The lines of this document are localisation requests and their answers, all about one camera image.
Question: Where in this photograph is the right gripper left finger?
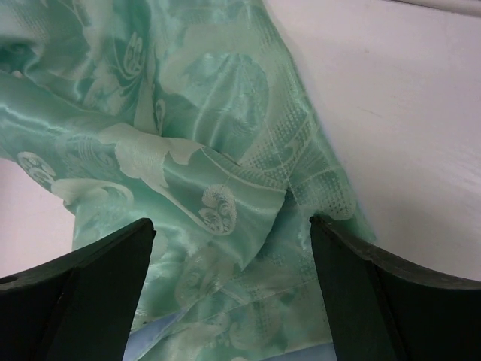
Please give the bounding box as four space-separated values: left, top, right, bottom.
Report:
1 218 156 360

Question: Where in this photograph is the green patterned cloth placemat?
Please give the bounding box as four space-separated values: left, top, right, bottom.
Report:
1 1 374 360

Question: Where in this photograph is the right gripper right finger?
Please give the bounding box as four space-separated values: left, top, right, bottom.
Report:
310 216 480 360

